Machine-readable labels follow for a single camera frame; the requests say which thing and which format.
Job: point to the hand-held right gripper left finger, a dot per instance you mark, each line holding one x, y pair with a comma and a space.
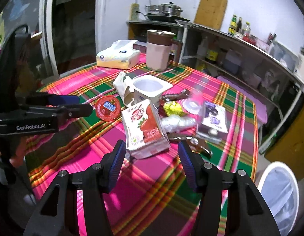
117, 159

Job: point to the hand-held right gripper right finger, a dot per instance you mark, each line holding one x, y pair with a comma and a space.
186, 162

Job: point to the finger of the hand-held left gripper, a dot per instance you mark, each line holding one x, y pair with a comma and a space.
58, 99
78, 110

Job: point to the red strawberry milk carton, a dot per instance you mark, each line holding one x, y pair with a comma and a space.
144, 132

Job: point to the clear plastic wrap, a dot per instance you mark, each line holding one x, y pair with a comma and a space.
174, 124

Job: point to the brown snack wrapper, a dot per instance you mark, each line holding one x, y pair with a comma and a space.
176, 95

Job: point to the white trash bin with liner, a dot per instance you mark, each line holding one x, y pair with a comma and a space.
277, 196

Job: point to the silver foil wrapper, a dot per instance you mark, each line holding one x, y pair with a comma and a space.
201, 145

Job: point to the pink green plaid tablecloth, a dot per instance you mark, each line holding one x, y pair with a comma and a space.
88, 78

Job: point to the purple milk carton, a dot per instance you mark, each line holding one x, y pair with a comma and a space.
213, 120

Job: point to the white paper bag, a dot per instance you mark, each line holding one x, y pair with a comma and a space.
122, 83

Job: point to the yellow crumpled wrapper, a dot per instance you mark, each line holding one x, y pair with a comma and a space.
174, 108

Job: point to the clear plastic dome lid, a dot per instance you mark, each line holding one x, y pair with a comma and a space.
191, 104

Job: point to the yellow white tissue pack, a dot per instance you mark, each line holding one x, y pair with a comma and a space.
117, 59

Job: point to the white plastic yogurt cup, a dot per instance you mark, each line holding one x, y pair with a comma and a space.
147, 95

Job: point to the pink brown lidded jug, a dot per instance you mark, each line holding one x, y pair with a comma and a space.
155, 54

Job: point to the yellow wooden door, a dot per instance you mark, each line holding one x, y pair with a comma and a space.
289, 142

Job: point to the dark bottle under counter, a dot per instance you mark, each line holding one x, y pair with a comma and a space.
212, 52

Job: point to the yellow power strip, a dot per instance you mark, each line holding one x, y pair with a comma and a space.
134, 11

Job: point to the steel pan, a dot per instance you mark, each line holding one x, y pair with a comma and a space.
153, 9

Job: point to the black induction cooker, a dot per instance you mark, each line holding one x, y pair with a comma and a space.
166, 17

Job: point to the long metal counter shelf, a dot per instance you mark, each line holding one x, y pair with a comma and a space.
252, 49

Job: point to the steel pot with lid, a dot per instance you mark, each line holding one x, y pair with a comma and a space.
170, 8

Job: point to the red seasoning packets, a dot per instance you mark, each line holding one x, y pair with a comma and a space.
250, 38

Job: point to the green glass bottle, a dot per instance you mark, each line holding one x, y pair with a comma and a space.
232, 25

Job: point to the clear bottle with yellow cap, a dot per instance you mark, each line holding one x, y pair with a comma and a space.
246, 29

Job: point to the dark sauce bottle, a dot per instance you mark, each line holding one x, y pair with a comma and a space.
239, 25

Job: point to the clear plastic container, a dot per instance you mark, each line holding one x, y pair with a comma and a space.
284, 52

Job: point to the wooden cutting board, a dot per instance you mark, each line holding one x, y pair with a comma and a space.
210, 12

